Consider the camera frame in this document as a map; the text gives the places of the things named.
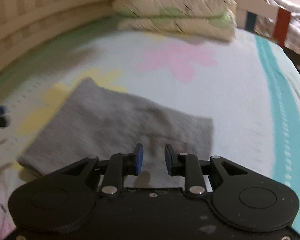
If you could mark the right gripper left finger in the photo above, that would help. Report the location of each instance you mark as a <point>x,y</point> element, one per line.
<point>65,199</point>

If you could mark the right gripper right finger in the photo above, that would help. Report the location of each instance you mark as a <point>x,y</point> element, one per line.
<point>239,196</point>

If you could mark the upper floral pillow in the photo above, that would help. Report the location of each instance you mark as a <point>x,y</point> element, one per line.
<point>176,8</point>

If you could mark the grey knit pants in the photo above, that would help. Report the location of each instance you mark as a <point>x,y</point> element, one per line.
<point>101,122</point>

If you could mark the floral bed sheet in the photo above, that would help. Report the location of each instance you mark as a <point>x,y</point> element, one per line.
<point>249,88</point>

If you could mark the lower floral pillow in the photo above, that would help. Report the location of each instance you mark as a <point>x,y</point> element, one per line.
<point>221,28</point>

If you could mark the cluttered bedding pile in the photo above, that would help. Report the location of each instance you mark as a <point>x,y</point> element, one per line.
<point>265,26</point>

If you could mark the floral pillow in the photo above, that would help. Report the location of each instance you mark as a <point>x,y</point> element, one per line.
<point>221,28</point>
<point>176,8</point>

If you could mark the wooden bed rail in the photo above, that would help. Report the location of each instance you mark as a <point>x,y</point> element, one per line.
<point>25,24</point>

